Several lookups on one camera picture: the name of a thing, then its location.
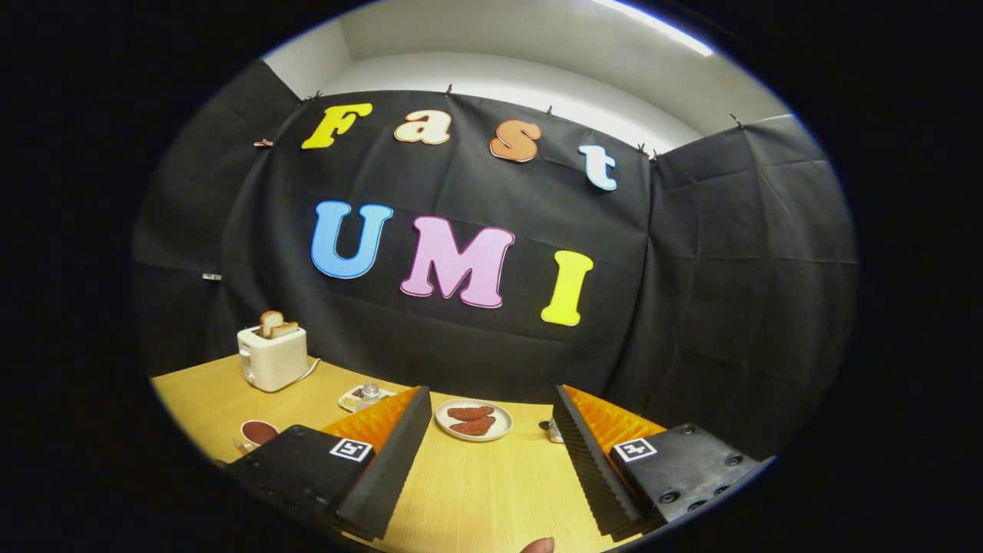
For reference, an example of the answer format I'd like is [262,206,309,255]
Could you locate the cream toaster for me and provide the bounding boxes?
[237,326,309,393]

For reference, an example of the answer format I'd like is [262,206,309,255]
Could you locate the white divided snack dish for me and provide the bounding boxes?
[339,386,398,412]

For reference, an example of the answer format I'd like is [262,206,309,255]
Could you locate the black backdrop cloth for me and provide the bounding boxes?
[131,58,859,462]

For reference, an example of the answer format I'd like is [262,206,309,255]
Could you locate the round white plate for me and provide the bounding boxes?
[435,398,514,442]

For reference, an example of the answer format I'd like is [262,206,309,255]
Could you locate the cream cup with wooden handle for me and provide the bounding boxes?
[233,419,280,454]

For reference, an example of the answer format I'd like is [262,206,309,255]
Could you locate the wooden table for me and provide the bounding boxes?
[150,353,654,553]

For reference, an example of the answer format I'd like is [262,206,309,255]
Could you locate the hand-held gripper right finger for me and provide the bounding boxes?
[553,384,769,540]

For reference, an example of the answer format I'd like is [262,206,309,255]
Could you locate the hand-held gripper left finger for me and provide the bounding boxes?
[219,386,433,542]

